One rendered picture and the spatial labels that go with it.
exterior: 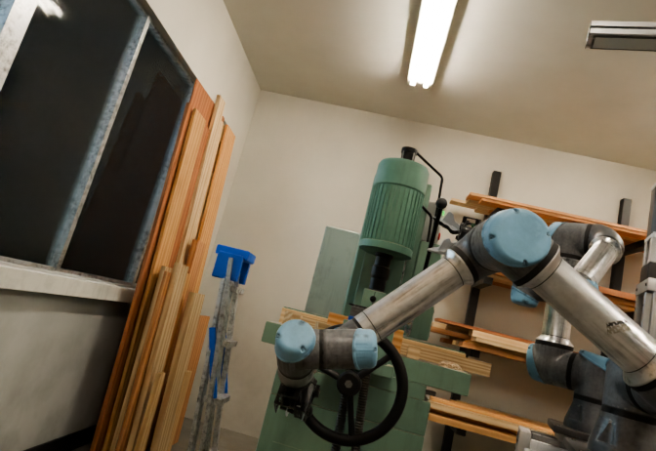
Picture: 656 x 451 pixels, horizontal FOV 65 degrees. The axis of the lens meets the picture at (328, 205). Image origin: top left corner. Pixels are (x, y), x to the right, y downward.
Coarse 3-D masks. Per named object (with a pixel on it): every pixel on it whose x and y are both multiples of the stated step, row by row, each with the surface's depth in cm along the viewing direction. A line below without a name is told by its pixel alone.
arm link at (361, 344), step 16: (320, 336) 97; (336, 336) 97; (352, 336) 97; (368, 336) 97; (320, 352) 95; (336, 352) 95; (352, 352) 95; (368, 352) 95; (320, 368) 97; (336, 368) 97; (352, 368) 97; (368, 368) 97
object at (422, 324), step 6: (426, 312) 176; (432, 312) 176; (414, 318) 176; (420, 318) 176; (426, 318) 176; (414, 324) 176; (420, 324) 176; (426, 324) 176; (414, 330) 175; (420, 330) 175; (426, 330) 175; (408, 336) 175; (414, 336) 175; (420, 336) 175; (426, 336) 175
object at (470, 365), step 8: (304, 320) 165; (312, 320) 164; (320, 320) 164; (312, 328) 164; (408, 344) 159; (400, 352) 159; (424, 352) 158; (432, 352) 158; (440, 352) 158; (432, 360) 157; (440, 360) 157; (448, 360) 157; (456, 360) 156; (464, 360) 156; (472, 360) 156; (464, 368) 156; (472, 368) 155; (480, 368) 155; (488, 368) 155; (488, 376) 154
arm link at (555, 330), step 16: (560, 224) 173; (576, 224) 171; (592, 224) 169; (560, 240) 170; (576, 240) 167; (560, 256) 169; (576, 256) 168; (544, 320) 169; (560, 320) 165; (544, 336) 166; (560, 336) 164; (528, 352) 167; (544, 352) 163; (560, 352) 161; (528, 368) 166; (544, 368) 162; (560, 368) 159; (560, 384) 160
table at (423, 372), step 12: (276, 324) 150; (264, 336) 150; (408, 360) 143; (420, 360) 145; (372, 372) 135; (384, 372) 134; (408, 372) 143; (420, 372) 142; (432, 372) 142; (444, 372) 142; (456, 372) 141; (432, 384) 141; (444, 384) 141; (456, 384) 140; (468, 384) 140
